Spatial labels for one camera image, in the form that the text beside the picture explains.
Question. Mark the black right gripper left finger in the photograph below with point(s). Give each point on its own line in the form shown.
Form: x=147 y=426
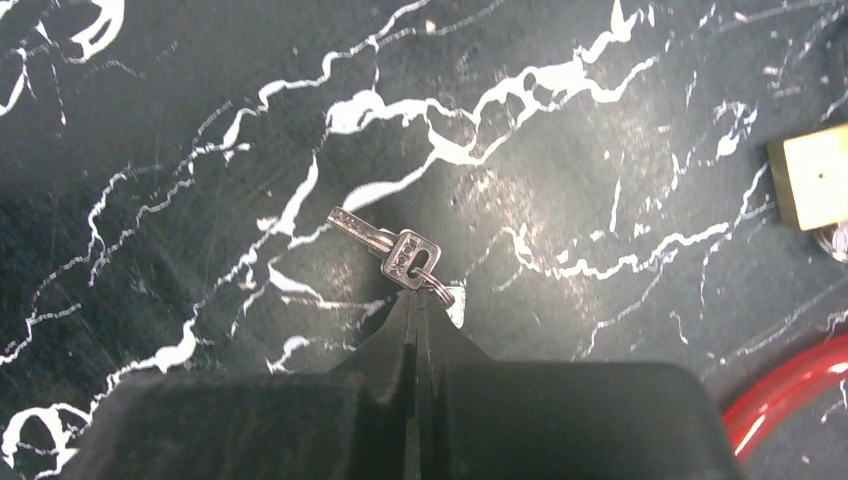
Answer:
x=347 y=423

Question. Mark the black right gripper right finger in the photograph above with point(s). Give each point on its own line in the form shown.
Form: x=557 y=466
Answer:
x=482 y=418

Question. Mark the small silver key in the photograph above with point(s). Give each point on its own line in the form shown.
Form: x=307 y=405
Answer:
x=407 y=258

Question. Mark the red cable lock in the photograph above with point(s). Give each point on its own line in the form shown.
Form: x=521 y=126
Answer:
x=779 y=394

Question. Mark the brass padlock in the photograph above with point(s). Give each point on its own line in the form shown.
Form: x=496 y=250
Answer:
x=809 y=172

